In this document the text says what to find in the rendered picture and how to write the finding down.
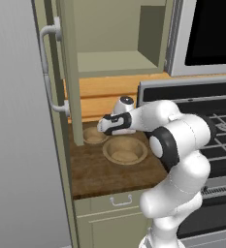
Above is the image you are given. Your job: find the small tan bowl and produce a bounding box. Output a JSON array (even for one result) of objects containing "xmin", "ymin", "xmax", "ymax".
[{"xmin": 81, "ymin": 126, "xmax": 111, "ymax": 145}]

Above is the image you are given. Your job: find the silver black stove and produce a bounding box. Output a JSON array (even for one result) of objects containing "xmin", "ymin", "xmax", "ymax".
[{"xmin": 136, "ymin": 75, "xmax": 226, "ymax": 248}]

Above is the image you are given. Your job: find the large tan bowl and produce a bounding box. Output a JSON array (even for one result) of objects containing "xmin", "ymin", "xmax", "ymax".
[{"xmin": 102, "ymin": 137, "xmax": 149, "ymax": 167}]

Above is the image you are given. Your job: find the olive tall side panel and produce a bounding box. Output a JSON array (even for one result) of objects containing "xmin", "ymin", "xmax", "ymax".
[{"xmin": 31, "ymin": 0, "xmax": 81, "ymax": 248}]

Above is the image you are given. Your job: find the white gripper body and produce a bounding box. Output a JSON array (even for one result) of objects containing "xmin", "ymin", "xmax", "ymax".
[{"xmin": 112, "ymin": 128, "xmax": 139, "ymax": 137}]

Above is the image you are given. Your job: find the grey cabinet door handle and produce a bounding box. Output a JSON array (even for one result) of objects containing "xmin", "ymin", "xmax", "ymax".
[
  {"xmin": 39, "ymin": 24, "xmax": 63, "ymax": 75},
  {"xmin": 43, "ymin": 73, "xmax": 72, "ymax": 118}
]

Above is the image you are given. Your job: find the grey fridge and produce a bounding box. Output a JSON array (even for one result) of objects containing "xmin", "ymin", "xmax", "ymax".
[{"xmin": 0, "ymin": 0, "xmax": 73, "ymax": 248}]

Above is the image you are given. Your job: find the olive base cabinet door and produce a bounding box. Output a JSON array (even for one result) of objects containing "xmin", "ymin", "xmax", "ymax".
[{"xmin": 75, "ymin": 211, "xmax": 155, "ymax": 248}]

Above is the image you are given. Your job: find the silver microwave oven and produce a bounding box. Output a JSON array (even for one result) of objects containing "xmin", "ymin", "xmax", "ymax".
[{"xmin": 164, "ymin": 0, "xmax": 226, "ymax": 78}]

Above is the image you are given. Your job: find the olive open wall cabinet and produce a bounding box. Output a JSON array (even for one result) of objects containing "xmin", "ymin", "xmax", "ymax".
[{"xmin": 56, "ymin": 0, "xmax": 176, "ymax": 79}]

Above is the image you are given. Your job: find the olive drawer front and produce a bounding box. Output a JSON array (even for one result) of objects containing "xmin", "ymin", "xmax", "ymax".
[{"xmin": 73, "ymin": 188, "xmax": 151, "ymax": 218}]

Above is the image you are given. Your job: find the silver drawer handle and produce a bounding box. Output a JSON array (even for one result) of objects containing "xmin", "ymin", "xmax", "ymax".
[{"xmin": 109, "ymin": 194, "xmax": 134, "ymax": 207}]

